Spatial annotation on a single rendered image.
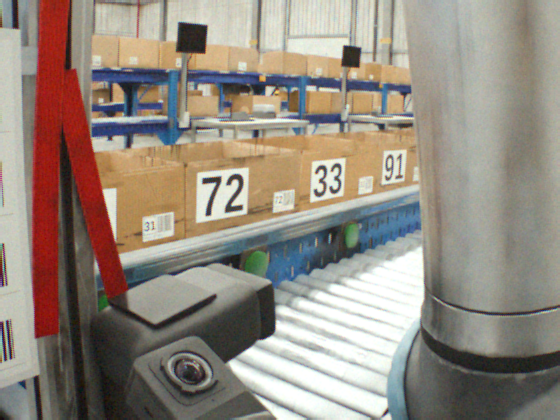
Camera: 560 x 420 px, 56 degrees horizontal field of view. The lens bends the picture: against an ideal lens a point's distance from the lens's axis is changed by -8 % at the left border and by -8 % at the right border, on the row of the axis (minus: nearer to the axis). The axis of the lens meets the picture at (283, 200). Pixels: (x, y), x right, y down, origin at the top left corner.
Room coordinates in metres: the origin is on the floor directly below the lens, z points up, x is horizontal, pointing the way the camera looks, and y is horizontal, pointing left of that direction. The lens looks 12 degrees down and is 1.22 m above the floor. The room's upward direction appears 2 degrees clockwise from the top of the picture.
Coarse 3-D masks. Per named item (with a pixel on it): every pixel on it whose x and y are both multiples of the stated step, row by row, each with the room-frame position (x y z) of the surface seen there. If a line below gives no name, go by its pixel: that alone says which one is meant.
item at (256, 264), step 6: (258, 252) 1.23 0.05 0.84; (252, 258) 1.21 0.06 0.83; (258, 258) 1.22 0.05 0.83; (264, 258) 1.24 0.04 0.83; (246, 264) 1.20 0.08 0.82; (252, 264) 1.21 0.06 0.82; (258, 264) 1.22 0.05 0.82; (264, 264) 1.24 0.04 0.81; (246, 270) 1.20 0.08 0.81; (252, 270) 1.21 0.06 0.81; (258, 270) 1.22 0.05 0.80; (264, 270) 1.24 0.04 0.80
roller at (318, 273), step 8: (312, 272) 1.40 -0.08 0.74; (320, 272) 1.39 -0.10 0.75; (328, 272) 1.38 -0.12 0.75; (328, 280) 1.36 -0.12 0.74; (336, 280) 1.34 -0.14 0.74; (344, 280) 1.33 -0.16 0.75; (352, 280) 1.33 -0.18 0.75; (352, 288) 1.31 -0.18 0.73; (360, 288) 1.30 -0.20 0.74; (368, 288) 1.29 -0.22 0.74; (376, 288) 1.28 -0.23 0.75; (384, 288) 1.27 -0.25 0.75; (384, 296) 1.25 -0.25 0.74; (392, 296) 1.24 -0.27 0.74; (400, 296) 1.23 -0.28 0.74; (408, 296) 1.22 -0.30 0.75; (416, 296) 1.22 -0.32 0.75; (408, 304) 1.21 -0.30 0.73; (416, 304) 1.20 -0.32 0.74
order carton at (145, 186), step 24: (120, 168) 1.30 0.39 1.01; (144, 168) 1.07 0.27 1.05; (168, 168) 1.12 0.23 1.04; (120, 192) 1.02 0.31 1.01; (144, 192) 1.07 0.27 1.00; (168, 192) 1.12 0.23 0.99; (120, 216) 1.02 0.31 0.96; (144, 216) 1.07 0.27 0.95; (120, 240) 1.02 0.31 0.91; (168, 240) 1.12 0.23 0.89
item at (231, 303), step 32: (160, 288) 0.33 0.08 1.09; (192, 288) 0.33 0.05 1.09; (224, 288) 0.34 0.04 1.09; (256, 288) 0.35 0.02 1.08; (96, 320) 0.31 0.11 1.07; (128, 320) 0.30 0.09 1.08; (160, 320) 0.29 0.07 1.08; (192, 320) 0.30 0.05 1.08; (224, 320) 0.32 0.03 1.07; (256, 320) 0.34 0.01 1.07; (96, 352) 0.31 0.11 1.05; (128, 352) 0.28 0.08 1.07; (224, 352) 0.32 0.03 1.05
